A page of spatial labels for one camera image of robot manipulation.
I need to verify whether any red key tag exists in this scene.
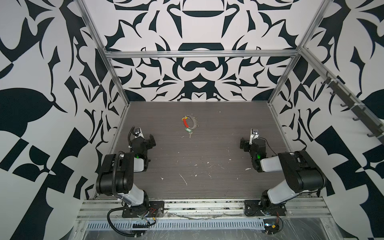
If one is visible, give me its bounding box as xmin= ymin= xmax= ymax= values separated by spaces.
xmin=182 ymin=117 xmax=190 ymax=129

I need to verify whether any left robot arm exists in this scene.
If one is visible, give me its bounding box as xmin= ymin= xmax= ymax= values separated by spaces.
xmin=96 ymin=135 xmax=156 ymax=208

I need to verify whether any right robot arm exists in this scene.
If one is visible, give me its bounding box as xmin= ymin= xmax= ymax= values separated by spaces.
xmin=240 ymin=137 xmax=327 ymax=216

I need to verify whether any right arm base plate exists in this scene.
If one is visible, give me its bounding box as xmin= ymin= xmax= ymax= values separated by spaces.
xmin=244 ymin=200 xmax=287 ymax=217

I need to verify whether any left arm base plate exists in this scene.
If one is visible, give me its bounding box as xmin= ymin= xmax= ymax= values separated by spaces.
xmin=122 ymin=201 xmax=165 ymax=218

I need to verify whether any white slotted cable duct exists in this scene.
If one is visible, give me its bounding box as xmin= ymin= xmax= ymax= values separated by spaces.
xmin=85 ymin=218 xmax=266 ymax=231

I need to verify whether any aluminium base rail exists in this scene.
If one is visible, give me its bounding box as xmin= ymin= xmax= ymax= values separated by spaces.
xmin=76 ymin=198 xmax=332 ymax=221

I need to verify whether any black wall hook rail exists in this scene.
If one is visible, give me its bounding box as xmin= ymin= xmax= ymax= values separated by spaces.
xmin=322 ymin=72 xmax=384 ymax=145

